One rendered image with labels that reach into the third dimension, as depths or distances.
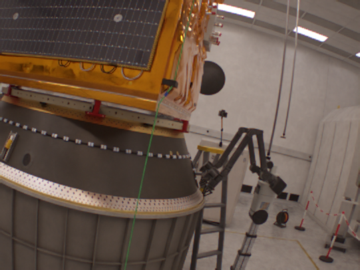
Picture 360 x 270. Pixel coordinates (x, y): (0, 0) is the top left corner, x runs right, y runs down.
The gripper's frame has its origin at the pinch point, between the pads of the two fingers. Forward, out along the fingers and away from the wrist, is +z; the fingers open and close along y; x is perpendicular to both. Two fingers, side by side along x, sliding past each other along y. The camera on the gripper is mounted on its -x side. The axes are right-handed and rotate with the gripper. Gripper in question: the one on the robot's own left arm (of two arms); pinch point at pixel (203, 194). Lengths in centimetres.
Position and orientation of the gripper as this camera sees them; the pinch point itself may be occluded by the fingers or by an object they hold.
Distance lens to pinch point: 268.1
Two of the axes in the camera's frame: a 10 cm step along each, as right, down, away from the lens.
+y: -0.2, 0.5, -10.0
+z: -6.8, 7.3, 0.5
